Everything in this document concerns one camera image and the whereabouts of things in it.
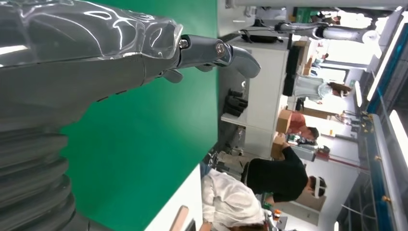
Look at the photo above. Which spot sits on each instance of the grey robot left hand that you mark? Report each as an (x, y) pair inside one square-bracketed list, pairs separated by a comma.
[(79, 54)]

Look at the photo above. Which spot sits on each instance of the person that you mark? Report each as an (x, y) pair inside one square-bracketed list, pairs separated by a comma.
[(229, 201), (298, 122), (277, 178), (307, 86)]

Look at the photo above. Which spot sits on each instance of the ceiling light panel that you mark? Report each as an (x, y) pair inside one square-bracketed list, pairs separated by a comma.
[(400, 134), (384, 60), (358, 94)]

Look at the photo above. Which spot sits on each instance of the blue ceiling beam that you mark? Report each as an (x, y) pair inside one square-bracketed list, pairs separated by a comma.
[(379, 172)]

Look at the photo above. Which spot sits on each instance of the beige smartphone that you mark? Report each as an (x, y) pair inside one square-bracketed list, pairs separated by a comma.
[(179, 220)]

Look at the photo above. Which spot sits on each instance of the cardboard box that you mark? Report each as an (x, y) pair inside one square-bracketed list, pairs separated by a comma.
[(283, 121), (278, 147)]

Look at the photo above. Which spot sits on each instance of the white cabinet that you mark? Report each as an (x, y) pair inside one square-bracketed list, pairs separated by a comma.
[(264, 95)]

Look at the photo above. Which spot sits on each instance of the grey laptop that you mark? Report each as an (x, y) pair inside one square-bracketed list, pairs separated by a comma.
[(190, 225)]

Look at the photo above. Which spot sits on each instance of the black boot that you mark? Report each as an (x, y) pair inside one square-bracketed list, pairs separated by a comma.
[(232, 111), (237, 102), (236, 94)]

